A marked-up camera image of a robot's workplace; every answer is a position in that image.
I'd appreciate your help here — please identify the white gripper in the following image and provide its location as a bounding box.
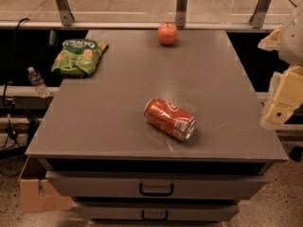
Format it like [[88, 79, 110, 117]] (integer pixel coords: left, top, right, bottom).
[[258, 3, 303, 130]]

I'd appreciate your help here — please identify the red apple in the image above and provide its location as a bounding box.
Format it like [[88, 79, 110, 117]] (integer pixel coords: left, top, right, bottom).
[[157, 23, 177, 45]]

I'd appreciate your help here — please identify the red coke can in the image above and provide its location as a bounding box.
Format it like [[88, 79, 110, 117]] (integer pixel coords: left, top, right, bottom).
[[144, 98, 196, 141]]

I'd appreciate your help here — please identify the grey drawer cabinet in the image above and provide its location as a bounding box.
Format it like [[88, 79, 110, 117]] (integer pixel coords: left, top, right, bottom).
[[27, 30, 287, 227]]

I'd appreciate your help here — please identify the green chip bag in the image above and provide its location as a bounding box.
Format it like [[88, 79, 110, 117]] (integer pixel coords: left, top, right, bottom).
[[51, 39, 108, 78]]

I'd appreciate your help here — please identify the top grey drawer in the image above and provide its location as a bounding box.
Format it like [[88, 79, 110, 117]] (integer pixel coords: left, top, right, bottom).
[[46, 171, 266, 200]]

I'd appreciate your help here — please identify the grey drawer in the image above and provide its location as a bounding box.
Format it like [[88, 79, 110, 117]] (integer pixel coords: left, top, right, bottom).
[[72, 202, 239, 221], [46, 171, 266, 200]]

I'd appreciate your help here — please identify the clear plastic water bottle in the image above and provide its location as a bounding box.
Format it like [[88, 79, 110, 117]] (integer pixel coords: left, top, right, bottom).
[[27, 67, 50, 98]]

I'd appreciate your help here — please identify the cardboard box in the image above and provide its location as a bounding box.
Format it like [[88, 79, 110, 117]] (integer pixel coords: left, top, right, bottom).
[[19, 159, 73, 213]]

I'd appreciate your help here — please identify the right metal railing bracket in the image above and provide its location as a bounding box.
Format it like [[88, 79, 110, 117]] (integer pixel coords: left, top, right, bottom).
[[249, 0, 272, 28]]

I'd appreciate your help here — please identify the metal railing bracket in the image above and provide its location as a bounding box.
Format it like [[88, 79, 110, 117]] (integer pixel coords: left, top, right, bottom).
[[249, 0, 272, 28], [175, 0, 187, 27], [55, 0, 74, 26]]

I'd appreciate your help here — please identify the middle metal railing bracket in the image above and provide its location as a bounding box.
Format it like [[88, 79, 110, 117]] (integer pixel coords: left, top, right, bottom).
[[175, 0, 187, 27]]

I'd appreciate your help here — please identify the left metal railing bracket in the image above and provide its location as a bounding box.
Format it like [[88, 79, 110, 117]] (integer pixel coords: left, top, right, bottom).
[[55, 0, 74, 26]]

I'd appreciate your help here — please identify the black cable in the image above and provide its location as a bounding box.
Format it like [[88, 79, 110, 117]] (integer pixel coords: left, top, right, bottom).
[[0, 17, 41, 178]]

